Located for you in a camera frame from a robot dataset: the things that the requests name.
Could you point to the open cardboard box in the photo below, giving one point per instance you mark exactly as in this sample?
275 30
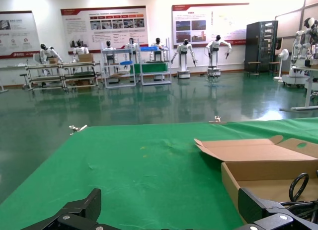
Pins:
248 153

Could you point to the round grey stool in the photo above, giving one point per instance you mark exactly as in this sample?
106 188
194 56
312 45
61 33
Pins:
24 75

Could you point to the green cloth on rack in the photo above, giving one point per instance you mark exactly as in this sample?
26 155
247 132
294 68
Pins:
149 68

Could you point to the dark wooden stool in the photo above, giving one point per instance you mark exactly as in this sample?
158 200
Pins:
254 63
274 63

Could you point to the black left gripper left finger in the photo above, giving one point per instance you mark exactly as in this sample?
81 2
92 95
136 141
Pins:
82 210

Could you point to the long blue plastic bin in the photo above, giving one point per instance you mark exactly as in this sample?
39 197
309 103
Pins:
149 49

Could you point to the small blue plastic bin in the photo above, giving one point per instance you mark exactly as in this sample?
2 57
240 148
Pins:
126 63

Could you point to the large closed cardboard box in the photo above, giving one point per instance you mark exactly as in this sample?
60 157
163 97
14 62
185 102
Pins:
85 57

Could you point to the red white wall poster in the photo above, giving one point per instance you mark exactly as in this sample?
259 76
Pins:
17 33
104 28
208 21

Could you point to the green table cloth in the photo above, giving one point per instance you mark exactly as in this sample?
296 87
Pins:
111 160

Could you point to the small cardboard box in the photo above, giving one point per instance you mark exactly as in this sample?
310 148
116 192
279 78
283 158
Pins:
53 60

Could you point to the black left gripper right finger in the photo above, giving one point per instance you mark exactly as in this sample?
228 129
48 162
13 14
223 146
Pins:
258 210

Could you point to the white frame desk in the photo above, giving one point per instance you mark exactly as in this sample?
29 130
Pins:
308 91

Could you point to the white standing fan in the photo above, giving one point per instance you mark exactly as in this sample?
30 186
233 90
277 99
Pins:
283 54

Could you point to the black server cabinet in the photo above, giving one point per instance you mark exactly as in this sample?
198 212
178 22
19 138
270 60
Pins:
258 46

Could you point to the white long table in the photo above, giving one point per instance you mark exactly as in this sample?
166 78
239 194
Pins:
12 66

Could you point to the white shelf rack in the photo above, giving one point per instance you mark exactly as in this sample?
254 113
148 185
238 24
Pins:
119 76
155 77

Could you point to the white black humanoid robot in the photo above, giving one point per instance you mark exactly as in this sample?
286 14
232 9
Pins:
108 50
300 48
80 50
131 47
157 47
184 56
47 53
214 51

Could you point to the metal frame workbench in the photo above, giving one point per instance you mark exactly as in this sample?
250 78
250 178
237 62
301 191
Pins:
44 78
79 77

